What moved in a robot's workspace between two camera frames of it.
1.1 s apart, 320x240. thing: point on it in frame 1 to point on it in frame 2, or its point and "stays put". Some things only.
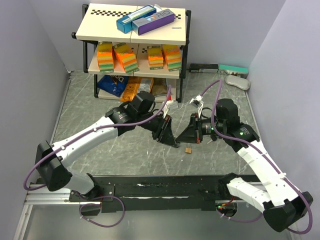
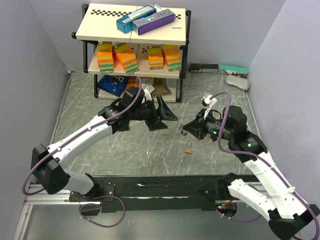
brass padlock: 188,149 stays put
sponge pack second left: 123,54 stays put
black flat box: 203,68 stays put
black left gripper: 164,133 to 163,112
